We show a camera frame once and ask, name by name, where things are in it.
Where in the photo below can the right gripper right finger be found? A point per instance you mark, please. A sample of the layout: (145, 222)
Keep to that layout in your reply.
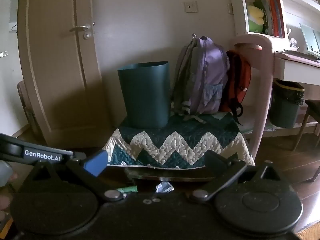
(225, 171)

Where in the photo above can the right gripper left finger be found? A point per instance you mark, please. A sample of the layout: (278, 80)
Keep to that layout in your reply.
(67, 176)

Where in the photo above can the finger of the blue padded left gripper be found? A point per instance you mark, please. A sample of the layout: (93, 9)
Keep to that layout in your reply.
(96, 163)

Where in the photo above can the dark teal trash bin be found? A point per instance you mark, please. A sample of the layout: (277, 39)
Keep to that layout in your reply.
(146, 91)

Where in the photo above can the person's left hand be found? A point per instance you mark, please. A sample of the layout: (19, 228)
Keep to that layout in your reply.
(6, 196)

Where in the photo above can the green wrapper piece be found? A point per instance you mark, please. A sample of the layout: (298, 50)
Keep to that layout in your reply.
(129, 189)

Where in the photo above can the zigzag quilted blanket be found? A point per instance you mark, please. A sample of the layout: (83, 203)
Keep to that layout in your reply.
(181, 144)

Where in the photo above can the crumpled silver wrapper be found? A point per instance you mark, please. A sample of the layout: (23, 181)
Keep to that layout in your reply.
(164, 187)

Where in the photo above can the beige wooden door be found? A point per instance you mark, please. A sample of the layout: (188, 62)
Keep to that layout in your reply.
(61, 72)

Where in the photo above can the black bin with liner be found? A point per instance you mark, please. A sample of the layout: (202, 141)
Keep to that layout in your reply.
(287, 97)

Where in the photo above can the red black backpack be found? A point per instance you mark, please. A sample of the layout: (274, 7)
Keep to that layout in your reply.
(234, 92)

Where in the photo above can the purple grey backpack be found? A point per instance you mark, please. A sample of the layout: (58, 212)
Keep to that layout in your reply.
(200, 77)

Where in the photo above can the pink wooden chair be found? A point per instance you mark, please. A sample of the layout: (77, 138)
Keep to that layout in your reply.
(257, 49)

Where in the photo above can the yellow green plush toy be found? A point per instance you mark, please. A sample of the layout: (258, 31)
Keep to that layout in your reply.
(255, 19)

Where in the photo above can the white desk with shelves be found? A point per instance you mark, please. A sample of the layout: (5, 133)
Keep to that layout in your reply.
(301, 21)

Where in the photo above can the row of red books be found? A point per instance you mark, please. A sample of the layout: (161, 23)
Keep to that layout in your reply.
(273, 17)

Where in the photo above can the silver door handle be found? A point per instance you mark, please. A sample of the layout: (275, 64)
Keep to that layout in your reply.
(83, 28)

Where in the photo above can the beige wall socket plate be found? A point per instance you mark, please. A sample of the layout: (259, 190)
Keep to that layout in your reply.
(191, 7)

